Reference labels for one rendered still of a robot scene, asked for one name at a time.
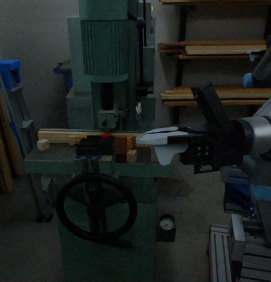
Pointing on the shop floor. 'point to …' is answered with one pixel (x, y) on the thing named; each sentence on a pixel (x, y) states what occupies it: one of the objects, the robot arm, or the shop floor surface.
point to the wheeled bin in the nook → (65, 68)
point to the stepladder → (22, 130)
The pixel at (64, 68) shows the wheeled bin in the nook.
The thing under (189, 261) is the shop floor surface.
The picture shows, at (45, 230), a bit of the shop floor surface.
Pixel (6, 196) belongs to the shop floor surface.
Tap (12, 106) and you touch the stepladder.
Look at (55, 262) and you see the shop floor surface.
